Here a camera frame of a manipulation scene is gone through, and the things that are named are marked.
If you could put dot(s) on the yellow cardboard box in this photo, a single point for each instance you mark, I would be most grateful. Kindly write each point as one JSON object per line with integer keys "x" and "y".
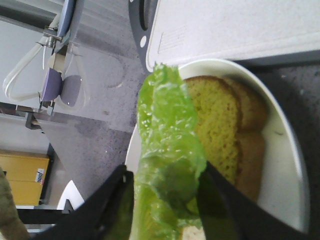
{"x": 26, "y": 173}

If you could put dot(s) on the green lettuce leaf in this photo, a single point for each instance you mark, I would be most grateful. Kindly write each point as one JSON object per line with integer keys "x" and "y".
{"x": 171, "y": 161}

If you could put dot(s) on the white round plate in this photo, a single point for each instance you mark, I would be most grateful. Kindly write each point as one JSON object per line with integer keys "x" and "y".
{"x": 284, "y": 190}

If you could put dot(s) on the white machine with tubes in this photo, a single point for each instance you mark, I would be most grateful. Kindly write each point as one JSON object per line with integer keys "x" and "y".
{"x": 65, "y": 83}

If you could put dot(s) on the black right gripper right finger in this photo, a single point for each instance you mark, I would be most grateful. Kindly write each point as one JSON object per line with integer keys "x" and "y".
{"x": 226, "y": 214}

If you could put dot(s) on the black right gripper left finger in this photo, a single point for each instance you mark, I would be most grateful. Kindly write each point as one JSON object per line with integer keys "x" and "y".
{"x": 105, "y": 215}

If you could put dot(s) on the white cutting board grey rim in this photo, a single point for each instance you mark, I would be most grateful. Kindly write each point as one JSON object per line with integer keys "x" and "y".
{"x": 249, "y": 32}

